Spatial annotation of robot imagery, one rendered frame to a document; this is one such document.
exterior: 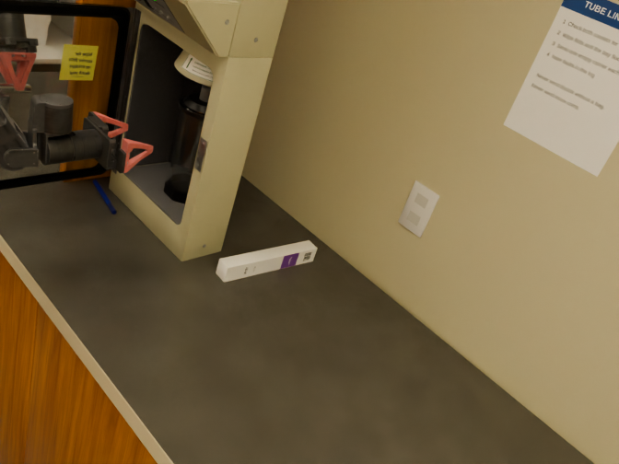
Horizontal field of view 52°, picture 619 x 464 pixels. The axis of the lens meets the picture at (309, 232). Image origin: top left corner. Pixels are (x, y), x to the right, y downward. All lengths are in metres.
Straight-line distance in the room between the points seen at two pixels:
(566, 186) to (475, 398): 0.46
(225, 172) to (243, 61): 0.25
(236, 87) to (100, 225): 0.47
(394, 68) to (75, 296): 0.83
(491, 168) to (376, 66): 0.37
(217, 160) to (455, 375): 0.67
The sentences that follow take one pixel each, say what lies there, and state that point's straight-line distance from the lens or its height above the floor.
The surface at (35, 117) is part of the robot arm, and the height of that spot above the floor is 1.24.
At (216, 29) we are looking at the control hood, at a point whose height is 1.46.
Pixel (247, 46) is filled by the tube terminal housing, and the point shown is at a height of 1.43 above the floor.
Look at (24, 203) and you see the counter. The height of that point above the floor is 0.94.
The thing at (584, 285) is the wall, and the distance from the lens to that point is 1.33.
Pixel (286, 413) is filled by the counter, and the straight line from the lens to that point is 1.15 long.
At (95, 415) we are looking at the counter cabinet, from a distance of 1.32.
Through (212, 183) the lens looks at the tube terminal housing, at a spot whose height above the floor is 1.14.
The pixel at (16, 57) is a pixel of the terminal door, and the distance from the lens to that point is 1.36.
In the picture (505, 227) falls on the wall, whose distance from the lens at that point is 1.37.
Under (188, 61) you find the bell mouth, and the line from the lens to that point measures 1.34.
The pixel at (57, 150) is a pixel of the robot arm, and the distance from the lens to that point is 1.25.
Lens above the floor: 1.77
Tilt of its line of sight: 30 degrees down
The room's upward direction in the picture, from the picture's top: 19 degrees clockwise
